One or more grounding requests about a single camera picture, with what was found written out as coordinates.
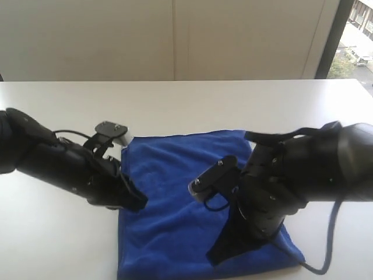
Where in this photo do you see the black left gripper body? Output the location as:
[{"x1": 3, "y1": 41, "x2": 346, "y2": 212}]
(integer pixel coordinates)
[{"x1": 37, "y1": 143, "x2": 125, "y2": 209}]

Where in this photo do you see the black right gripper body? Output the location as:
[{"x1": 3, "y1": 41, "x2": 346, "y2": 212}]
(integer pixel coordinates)
[{"x1": 233, "y1": 136, "x2": 309, "y2": 242}]

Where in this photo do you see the blue microfiber towel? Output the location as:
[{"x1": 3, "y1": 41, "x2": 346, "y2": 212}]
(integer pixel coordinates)
[{"x1": 117, "y1": 130, "x2": 303, "y2": 279}]

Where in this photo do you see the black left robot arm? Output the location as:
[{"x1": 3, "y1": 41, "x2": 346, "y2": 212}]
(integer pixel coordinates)
[{"x1": 1, "y1": 108, "x2": 148, "y2": 212}]

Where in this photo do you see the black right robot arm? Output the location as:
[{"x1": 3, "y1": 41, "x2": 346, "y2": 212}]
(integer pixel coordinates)
[{"x1": 206, "y1": 122, "x2": 372, "y2": 265}]

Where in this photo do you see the white van outside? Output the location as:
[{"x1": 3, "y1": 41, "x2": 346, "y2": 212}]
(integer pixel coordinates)
[{"x1": 354, "y1": 56, "x2": 372, "y2": 67}]

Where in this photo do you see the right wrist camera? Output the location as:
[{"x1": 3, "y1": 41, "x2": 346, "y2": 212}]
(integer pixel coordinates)
[{"x1": 188, "y1": 155, "x2": 241, "y2": 203}]

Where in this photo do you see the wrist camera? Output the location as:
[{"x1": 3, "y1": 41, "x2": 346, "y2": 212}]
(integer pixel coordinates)
[
  {"x1": 94, "y1": 121, "x2": 132, "y2": 146},
  {"x1": 188, "y1": 155, "x2": 241, "y2": 203}
]

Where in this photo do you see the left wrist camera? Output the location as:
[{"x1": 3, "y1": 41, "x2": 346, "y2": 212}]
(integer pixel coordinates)
[{"x1": 94, "y1": 121, "x2": 132, "y2": 146}]

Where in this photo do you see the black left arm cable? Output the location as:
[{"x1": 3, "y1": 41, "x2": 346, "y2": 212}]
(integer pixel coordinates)
[{"x1": 54, "y1": 129, "x2": 94, "y2": 141}]

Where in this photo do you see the dark window frame post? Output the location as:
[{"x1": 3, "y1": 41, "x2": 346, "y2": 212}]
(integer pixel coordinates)
[{"x1": 314, "y1": 0, "x2": 354, "y2": 79}]

